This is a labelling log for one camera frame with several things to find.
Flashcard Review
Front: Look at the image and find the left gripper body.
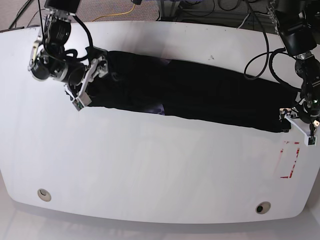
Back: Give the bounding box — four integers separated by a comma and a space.
279, 98, 320, 137

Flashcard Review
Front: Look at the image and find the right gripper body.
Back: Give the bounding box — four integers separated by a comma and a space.
64, 51, 109, 100

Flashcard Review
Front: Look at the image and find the black t-shirt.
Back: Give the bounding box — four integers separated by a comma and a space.
87, 51, 297, 133

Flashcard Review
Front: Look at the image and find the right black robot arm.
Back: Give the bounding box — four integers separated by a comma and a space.
28, 0, 109, 102

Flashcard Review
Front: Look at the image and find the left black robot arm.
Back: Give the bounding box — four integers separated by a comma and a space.
268, 0, 320, 139

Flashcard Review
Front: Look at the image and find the red tape rectangle marker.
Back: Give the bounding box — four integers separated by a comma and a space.
277, 141, 300, 179

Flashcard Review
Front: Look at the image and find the right table grommet hole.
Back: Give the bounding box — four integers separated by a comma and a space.
255, 201, 271, 215

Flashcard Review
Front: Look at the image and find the table grommet hole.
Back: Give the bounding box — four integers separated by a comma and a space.
37, 189, 52, 202
255, 201, 271, 215

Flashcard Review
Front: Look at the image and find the left table grommet hole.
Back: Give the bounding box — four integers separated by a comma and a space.
37, 189, 52, 202

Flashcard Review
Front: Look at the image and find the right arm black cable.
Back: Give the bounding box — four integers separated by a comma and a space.
37, 0, 95, 63

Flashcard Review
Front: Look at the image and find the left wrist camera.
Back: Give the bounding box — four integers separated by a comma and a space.
304, 135, 317, 146

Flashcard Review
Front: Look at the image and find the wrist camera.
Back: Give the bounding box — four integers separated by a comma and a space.
72, 92, 92, 112
304, 135, 317, 146

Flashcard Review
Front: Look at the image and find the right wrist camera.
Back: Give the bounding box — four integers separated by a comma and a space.
72, 92, 92, 112

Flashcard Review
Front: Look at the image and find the yellow cable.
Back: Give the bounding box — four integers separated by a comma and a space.
92, 2, 138, 23

